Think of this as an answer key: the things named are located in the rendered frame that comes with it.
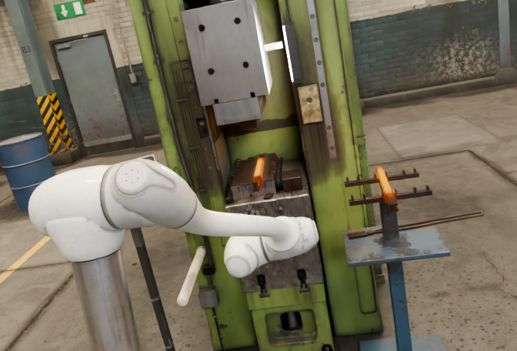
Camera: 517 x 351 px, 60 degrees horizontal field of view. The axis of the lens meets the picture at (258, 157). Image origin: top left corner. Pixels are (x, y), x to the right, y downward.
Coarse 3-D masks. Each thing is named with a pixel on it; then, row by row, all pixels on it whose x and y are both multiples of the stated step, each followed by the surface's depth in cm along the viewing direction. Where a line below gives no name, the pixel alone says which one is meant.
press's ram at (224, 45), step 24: (240, 0) 181; (192, 24) 185; (216, 24) 184; (240, 24) 184; (192, 48) 188; (216, 48) 187; (240, 48) 187; (264, 48) 205; (216, 72) 190; (240, 72) 189; (264, 72) 189; (216, 96) 193; (240, 96) 192
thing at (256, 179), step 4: (260, 160) 227; (256, 164) 222; (260, 164) 221; (256, 168) 216; (260, 168) 215; (256, 172) 209; (260, 172) 209; (256, 176) 200; (260, 176) 200; (252, 180) 196; (256, 180) 195; (260, 180) 201; (252, 184) 202; (256, 184) 195; (256, 188) 194
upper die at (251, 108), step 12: (252, 96) 195; (264, 96) 226; (216, 108) 194; (228, 108) 194; (240, 108) 194; (252, 108) 193; (264, 108) 214; (216, 120) 196; (228, 120) 196; (240, 120) 195
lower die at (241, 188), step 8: (248, 160) 238; (256, 160) 231; (264, 160) 229; (240, 168) 231; (248, 168) 224; (264, 168) 216; (240, 176) 217; (248, 176) 211; (264, 176) 206; (272, 176) 204; (232, 184) 208; (240, 184) 204; (248, 184) 203; (264, 184) 203; (272, 184) 203; (232, 192) 205; (240, 192) 205; (248, 192) 204; (256, 192) 204; (264, 192) 204; (272, 192) 204
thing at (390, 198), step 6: (378, 168) 201; (378, 174) 195; (384, 174) 192; (384, 180) 185; (384, 186) 179; (390, 186) 178; (390, 192) 172; (384, 198) 170; (390, 198) 166; (396, 198) 169; (390, 204) 161; (396, 204) 161; (390, 210) 162; (396, 210) 161
